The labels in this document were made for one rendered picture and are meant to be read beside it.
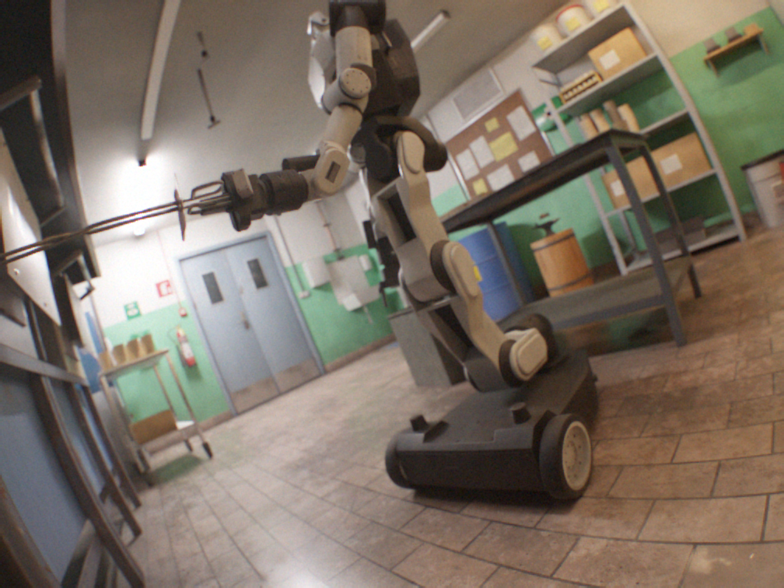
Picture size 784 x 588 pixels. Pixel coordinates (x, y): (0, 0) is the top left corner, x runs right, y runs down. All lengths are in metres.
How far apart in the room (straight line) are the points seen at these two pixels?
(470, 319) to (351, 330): 4.72
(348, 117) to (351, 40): 0.22
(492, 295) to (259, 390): 3.01
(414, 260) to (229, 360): 4.19
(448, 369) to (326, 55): 1.76
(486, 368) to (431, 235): 0.40
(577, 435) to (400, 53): 1.15
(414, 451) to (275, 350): 4.22
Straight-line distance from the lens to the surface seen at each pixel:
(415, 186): 1.06
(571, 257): 3.57
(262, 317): 5.26
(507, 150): 4.34
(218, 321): 5.11
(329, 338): 5.52
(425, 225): 1.06
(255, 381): 5.12
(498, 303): 3.98
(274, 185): 0.79
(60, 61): 1.26
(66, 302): 2.32
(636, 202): 1.56
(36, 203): 2.60
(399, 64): 1.24
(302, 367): 5.34
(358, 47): 1.05
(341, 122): 0.93
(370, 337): 5.85
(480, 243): 3.94
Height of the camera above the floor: 0.59
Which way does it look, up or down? 1 degrees up
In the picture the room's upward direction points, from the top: 23 degrees counter-clockwise
